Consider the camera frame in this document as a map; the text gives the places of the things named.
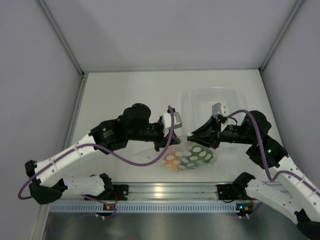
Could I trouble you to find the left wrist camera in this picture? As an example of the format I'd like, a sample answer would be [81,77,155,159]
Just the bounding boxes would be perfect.
[161,111,183,135]

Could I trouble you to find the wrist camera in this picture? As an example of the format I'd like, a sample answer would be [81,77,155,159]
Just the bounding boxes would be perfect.
[212,102,230,119]
[161,111,183,135]

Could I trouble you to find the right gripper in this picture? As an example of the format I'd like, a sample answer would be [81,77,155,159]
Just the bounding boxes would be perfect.
[187,116,255,149]

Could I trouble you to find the clear zip top bag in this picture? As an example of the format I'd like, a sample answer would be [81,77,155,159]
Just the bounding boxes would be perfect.
[152,135,217,172]

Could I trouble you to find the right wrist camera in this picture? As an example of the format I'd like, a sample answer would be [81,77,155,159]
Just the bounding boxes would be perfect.
[212,102,230,119]

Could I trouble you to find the clear plastic basket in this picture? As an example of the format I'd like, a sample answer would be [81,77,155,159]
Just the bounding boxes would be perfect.
[179,87,247,137]

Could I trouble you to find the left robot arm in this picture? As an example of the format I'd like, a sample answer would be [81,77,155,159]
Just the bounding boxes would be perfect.
[22,103,182,205]

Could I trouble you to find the aluminium mounting rail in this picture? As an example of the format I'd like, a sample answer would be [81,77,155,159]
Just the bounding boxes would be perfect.
[38,181,288,202]

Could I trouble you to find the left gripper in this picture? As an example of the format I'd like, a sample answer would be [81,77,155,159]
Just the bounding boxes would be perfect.
[126,122,180,152]

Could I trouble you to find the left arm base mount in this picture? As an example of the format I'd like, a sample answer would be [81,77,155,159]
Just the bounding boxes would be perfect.
[109,184,129,201]

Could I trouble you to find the slotted cable duct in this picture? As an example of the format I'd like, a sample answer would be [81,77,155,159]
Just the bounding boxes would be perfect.
[49,202,250,214]

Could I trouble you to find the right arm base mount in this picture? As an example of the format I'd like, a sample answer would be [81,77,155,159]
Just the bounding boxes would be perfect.
[217,184,248,201]

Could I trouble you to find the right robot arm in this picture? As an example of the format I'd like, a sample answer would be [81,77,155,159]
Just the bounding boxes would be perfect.
[187,109,320,240]

